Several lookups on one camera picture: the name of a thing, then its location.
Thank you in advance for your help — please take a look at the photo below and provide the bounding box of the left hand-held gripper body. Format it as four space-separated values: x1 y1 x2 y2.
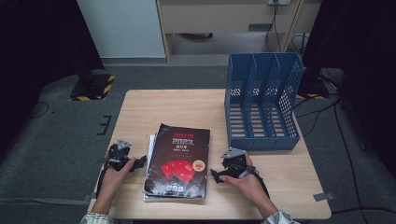
106 138 135 173

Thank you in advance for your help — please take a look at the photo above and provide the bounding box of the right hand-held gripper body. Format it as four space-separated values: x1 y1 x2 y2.
219 147 260 180

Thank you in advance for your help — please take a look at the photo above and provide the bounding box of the blue plastic file rack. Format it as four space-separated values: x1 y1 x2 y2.
223 51 305 152

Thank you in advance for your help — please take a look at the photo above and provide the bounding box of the black magazine with red cards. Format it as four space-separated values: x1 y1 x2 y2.
143 122 211 200

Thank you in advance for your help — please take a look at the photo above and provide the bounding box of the person's right hand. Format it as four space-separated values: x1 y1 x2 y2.
219 153 266 204

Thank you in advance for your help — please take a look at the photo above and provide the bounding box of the person's left hand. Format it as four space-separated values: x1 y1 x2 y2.
100 157 137 202

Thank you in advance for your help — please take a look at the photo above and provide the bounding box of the black tape mark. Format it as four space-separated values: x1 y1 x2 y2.
96 115 112 136

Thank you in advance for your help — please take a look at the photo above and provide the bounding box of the black yellow striped stand base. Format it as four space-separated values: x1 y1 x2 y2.
295 77 331 101
68 73 116 102

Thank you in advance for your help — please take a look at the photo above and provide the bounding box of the white panel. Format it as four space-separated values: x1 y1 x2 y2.
77 0 166 59

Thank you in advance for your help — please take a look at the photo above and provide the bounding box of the light wooden cabinet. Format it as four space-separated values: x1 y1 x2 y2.
155 0 321 64

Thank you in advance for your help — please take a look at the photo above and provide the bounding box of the dark curtain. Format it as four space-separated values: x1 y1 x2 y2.
302 0 396 175

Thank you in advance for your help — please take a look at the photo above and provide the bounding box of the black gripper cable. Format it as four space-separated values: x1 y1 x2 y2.
94 157 110 200
247 166 271 200

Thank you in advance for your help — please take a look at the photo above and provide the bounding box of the thin black floor cable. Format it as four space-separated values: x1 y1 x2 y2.
27 101 50 119

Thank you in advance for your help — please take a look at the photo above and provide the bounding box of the long black floor cable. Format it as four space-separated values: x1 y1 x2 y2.
333 99 365 218

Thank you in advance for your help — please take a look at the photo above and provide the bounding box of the black looped cable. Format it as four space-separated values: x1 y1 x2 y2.
290 33 309 54

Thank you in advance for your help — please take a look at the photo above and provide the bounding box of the grey drawer handle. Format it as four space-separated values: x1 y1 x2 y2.
247 23 274 32

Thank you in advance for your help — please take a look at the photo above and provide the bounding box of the black hanging cable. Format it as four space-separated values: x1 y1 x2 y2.
264 1 282 52

